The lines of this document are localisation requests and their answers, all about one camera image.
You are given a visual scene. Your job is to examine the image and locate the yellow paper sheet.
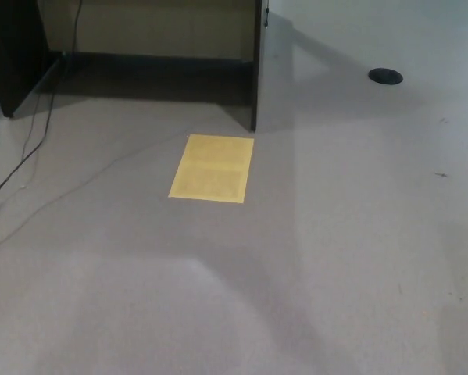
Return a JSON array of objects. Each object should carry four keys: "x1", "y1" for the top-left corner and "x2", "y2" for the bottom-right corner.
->
[{"x1": 167, "y1": 133, "x2": 255, "y2": 204}]

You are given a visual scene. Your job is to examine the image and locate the black round floor disc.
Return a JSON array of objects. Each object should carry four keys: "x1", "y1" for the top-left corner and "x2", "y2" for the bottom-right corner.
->
[{"x1": 368, "y1": 67, "x2": 405, "y2": 84}]

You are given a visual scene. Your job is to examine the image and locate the dark wooden desk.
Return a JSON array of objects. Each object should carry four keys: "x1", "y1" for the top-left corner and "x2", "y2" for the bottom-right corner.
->
[{"x1": 0, "y1": 0, "x2": 293, "y2": 132}]

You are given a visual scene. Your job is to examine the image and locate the thin grey cable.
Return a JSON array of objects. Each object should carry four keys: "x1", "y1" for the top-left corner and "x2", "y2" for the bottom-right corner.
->
[{"x1": 0, "y1": 134, "x2": 188, "y2": 250}]

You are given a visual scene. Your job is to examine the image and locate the thick black power cable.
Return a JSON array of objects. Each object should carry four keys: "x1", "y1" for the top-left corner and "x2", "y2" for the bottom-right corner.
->
[{"x1": 0, "y1": 0, "x2": 82, "y2": 198}]

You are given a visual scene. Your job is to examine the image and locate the thin black cable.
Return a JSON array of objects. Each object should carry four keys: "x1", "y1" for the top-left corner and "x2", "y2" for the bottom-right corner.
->
[{"x1": 6, "y1": 52, "x2": 69, "y2": 173}]

